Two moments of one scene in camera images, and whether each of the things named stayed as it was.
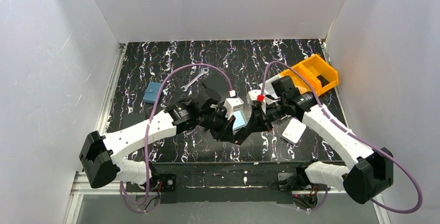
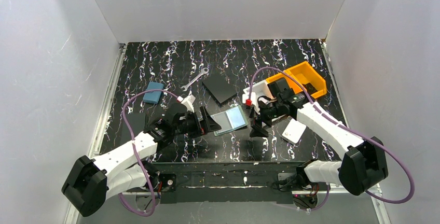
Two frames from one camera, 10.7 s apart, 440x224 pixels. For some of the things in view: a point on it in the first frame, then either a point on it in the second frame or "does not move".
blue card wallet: x=151 y=92 does not move
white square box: x=293 y=131 does not move
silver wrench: x=203 y=71 does not move
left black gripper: x=222 y=124 → x=201 y=124
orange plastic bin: x=327 y=74 → x=304 y=73
